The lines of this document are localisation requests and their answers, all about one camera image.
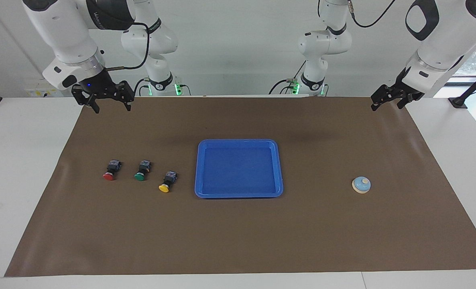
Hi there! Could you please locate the blue plastic tray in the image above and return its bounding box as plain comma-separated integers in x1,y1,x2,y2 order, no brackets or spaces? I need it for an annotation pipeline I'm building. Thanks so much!
194,139,284,199

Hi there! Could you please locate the black base cable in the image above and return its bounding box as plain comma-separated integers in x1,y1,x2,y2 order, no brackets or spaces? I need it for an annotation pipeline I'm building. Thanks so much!
134,77,152,97
268,60,307,95

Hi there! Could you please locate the brown table mat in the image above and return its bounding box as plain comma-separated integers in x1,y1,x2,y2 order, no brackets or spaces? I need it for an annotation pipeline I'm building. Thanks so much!
4,96,476,277

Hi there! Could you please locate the black stand with base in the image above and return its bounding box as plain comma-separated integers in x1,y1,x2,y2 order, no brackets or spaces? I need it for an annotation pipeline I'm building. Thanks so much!
448,64,476,109

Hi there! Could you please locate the light blue call bell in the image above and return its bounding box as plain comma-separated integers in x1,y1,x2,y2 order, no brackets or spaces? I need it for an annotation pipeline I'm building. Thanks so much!
352,176,372,194

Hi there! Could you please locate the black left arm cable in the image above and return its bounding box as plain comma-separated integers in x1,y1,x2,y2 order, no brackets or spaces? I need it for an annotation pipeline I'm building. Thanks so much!
317,0,397,29

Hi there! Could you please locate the green push button switch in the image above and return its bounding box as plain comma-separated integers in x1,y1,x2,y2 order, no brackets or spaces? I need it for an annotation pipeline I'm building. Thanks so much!
134,159,152,181

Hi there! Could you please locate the white wall socket box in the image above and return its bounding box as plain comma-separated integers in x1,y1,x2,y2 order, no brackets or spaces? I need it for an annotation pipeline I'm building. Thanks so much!
24,79,62,98

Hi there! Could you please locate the yellow push button switch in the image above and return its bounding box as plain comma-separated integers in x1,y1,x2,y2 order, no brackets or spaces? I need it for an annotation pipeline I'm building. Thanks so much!
159,171,178,193

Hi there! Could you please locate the red push button switch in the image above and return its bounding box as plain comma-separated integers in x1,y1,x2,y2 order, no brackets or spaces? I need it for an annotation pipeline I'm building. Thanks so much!
103,159,122,181

